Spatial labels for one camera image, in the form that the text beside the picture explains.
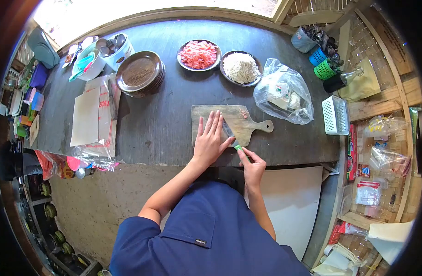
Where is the person's right hand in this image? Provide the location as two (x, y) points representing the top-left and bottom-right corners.
(237, 147), (267, 188)

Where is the person's left hand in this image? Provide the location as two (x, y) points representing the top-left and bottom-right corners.
(192, 110), (236, 168)

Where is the person's left middle finger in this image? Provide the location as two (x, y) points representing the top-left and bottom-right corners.
(210, 110), (222, 136)

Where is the person's left thumb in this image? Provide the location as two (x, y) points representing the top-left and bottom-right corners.
(219, 137), (236, 152)

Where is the person's right index finger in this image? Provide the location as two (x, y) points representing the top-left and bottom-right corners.
(237, 149), (251, 170)

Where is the person's right thumb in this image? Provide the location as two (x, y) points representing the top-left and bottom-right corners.
(243, 147), (265, 164)

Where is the person's left ring finger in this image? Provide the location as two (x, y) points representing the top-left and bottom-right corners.
(203, 111), (214, 135)

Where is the green handled knife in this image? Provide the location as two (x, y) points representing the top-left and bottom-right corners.
(221, 119), (251, 163)

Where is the wooden cutting board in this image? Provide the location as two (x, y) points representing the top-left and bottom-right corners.
(191, 104), (274, 148)

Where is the plate of white grated food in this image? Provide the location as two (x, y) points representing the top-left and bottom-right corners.
(219, 50), (264, 87)

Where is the plate of pink chopped food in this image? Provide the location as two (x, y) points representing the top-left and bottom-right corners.
(177, 39), (222, 72)

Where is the clear plastic bag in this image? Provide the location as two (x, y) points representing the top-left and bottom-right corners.
(253, 58), (314, 125)

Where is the stack of brown plates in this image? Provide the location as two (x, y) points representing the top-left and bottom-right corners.
(115, 50), (166, 98)

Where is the person's body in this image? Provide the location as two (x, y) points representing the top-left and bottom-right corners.
(109, 180), (311, 276)

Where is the white perforated basket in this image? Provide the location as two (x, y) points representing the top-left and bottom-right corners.
(322, 95), (350, 136)

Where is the stack of paper wrappers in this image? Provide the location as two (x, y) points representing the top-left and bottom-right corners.
(69, 73), (122, 157)

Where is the black bottle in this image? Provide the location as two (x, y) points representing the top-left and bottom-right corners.
(323, 66), (365, 93)

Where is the green utensil basket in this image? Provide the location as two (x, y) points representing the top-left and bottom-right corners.
(313, 58), (337, 81)

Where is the white container of spoons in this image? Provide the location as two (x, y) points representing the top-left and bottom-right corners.
(95, 33), (136, 72)

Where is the blue utensil basket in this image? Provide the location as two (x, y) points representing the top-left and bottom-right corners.
(308, 46), (327, 67)

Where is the grey cup of cutlery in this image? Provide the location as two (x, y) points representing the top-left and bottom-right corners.
(290, 25), (322, 54)

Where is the plastic bag with pink items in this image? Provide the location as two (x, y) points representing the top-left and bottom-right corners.
(35, 145), (123, 180)

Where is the bamboo shelf with packets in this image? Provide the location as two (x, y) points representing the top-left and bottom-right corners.
(339, 107), (422, 225)

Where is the white bowl with teal utensils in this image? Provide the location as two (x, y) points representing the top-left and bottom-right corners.
(68, 42), (107, 83)

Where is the shelf with colourful containers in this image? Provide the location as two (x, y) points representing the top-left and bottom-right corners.
(0, 57), (49, 147)

